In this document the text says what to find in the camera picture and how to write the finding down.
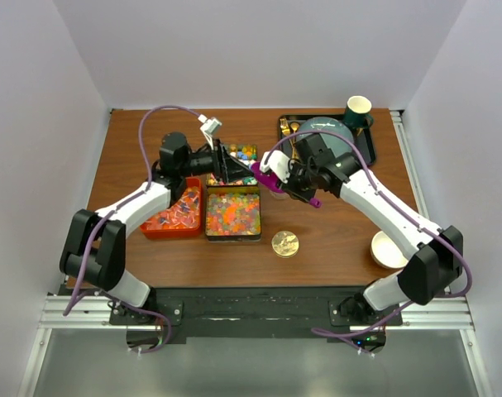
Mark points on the aluminium frame rail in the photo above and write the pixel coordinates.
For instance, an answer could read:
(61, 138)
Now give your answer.
(94, 313)

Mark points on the gold fork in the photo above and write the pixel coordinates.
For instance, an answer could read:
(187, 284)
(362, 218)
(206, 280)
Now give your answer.
(287, 131)

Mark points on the purple plastic scoop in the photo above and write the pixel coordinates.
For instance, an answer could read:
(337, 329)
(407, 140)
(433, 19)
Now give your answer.
(275, 185)

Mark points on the gold spoon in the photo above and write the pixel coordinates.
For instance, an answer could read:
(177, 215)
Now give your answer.
(294, 126)

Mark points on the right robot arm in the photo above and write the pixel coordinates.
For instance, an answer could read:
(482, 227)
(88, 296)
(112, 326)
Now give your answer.
(434, 255)

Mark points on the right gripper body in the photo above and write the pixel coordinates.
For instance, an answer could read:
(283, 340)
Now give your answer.
(301, 184)

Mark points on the dark green cup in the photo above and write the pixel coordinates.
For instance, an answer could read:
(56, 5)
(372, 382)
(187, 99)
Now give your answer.
(358, 113)

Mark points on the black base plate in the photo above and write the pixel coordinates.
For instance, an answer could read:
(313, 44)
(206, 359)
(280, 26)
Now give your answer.
(245, 312)

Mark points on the white paper bowl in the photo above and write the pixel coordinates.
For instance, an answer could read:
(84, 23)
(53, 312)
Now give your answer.
(386, 253)

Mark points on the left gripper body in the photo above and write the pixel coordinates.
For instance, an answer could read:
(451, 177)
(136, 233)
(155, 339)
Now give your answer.
(219, 162)

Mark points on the clear plastic jar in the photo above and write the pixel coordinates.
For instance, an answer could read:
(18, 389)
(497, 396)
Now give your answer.
(279, 195)

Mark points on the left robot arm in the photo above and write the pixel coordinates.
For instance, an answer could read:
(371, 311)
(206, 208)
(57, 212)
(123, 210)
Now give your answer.
(95, 247)

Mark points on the gold jar lid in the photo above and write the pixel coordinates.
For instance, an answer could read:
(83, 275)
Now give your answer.
(285, 244)

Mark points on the orange candy box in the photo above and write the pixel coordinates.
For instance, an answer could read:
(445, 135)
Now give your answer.
(183, 220)

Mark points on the black serving tray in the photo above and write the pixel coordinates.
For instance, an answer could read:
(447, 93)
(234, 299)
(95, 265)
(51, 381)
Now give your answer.
(362, 137)

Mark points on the candy tin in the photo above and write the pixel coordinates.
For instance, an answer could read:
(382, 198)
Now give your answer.
(233, 214)
(248, 149)

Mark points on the blue ceramic plate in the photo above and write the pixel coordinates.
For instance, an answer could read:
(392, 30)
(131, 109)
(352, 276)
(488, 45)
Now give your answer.
(322, 139)

